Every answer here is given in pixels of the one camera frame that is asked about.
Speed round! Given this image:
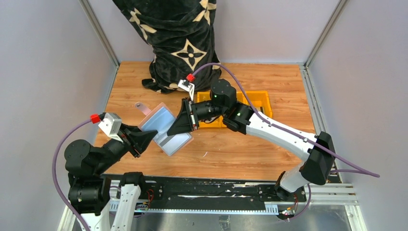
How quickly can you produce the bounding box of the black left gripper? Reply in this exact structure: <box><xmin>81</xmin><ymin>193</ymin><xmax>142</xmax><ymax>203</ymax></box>
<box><xmin>95</xmin><ymin>120</ymin><xmax>157</xmax><ymax>172</ymax></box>

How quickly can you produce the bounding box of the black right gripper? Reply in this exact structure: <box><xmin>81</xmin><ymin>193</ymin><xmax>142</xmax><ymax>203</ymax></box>
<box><xmin>167</xmin><ymin>98</ymin><xmax>227</xmax><ymax>137</ymax></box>

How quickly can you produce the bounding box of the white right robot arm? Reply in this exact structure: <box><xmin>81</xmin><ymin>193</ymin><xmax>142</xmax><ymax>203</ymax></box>
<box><xmin>167</xmin><ymin>79</ymin><xmax>335</xmax><ymax>201</ymax></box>

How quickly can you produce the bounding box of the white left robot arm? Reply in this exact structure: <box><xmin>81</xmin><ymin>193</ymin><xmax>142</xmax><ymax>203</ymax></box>
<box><xmin>64</xmin><ymin>125</ymin><xmax>157</xmax><ymax>231</ymax></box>

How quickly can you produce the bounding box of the yellow bin left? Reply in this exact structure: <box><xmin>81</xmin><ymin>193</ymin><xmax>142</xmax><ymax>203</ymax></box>
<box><xmin>196</xmin><ymin>91</ymin><xmax>229</xmax><ymax>129</ymax></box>

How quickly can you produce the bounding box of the yellow bin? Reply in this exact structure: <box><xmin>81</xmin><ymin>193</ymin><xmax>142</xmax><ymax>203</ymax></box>
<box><xmin>196</xmin><ymin>91</ymin><xmax>229</xmax><ymax>129</ymax></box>
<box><xmin>246</xmin><ymin>90</ymin><xmax>273</xmax><ymax>117</ymax></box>

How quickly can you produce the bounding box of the yellow bin right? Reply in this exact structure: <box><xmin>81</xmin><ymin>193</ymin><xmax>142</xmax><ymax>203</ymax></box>
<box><xmin>246</xmin><ymin>90</ymin><xmax>273</xmax><ymax>117</ymax></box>

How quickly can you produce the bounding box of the black patterned blanket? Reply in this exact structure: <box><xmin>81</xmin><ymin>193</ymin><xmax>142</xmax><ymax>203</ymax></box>
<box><xmin>114</xmin><ymin>0</ymin><xmax>219</xmax><ymax>94</ymax></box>

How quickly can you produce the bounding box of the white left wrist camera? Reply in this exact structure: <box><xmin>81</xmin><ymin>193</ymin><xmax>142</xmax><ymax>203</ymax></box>
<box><xmin>98</xmin><ymin>113</ymin><xmax>123</xmax><ymax>142</ymax></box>

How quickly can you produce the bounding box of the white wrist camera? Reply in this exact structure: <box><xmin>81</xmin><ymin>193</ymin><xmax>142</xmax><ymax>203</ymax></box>
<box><xmin>98</xmin><ymin>113</ymin><xmax>123</xmax><ymax>142</ymax></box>
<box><xmin>178</xmin><ymin>79</ymin><xmax>195</xmax><ymax>101</ymax></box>

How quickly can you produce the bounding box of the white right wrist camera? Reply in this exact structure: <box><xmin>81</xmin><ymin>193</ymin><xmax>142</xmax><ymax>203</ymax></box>
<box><xmin>178</xmin><ymin>79</ymin><xmax>195</xmax><ymax>101</ymax></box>

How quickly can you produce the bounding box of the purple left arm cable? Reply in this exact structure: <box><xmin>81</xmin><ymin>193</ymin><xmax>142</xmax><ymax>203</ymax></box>
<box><xmin>52</xmin><ymin>114</ymin><xmax>101</xmax><ymax>231</ymax></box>

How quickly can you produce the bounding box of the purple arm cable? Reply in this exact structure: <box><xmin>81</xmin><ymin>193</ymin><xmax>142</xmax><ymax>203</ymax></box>
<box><xmin>52</xmin><ymin>114</ymin><xmax>101</xmax><ymax>231</ymax></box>
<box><xmin>186</xmin><ymin>63</ymin><xmax>381</xmax><ymax>220</ymax></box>

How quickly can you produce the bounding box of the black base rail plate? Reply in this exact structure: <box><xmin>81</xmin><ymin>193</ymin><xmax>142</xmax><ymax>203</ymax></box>
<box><xmin>136</xmin><ymin>176</ymin><xmax>307</xmax><ymax>215</ymax></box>

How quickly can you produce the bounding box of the aluminium frame rail right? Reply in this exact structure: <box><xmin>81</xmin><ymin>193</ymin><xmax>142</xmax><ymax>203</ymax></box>
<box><xmin>299</xmin><ymin>0</ymin><xmax>350</xmax><ymax>184</ymax></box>

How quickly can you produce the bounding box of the aluminium frame rail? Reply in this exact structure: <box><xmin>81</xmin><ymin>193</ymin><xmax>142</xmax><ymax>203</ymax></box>
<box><xmin>299</xmin><ymin>0</ymin><xmax>350</xmax><ymax>184</ymax></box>
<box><xmin>79</xmin><ymin>0</ymin><xmax>120</xmax><ymax>70</ymax></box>

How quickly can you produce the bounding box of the aluminium frame rail left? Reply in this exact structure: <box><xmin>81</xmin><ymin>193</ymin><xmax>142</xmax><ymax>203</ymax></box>
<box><xmin>79</xmin><ymin>0</ymin><xmax>120</xmax><ymax>70</ymax></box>

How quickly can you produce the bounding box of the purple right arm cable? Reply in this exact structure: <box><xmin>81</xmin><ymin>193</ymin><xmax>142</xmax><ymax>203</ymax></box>
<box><xmin>186</xmin><ymin>63</ymin><xmax>381</xmax><ymax>220</ymax></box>

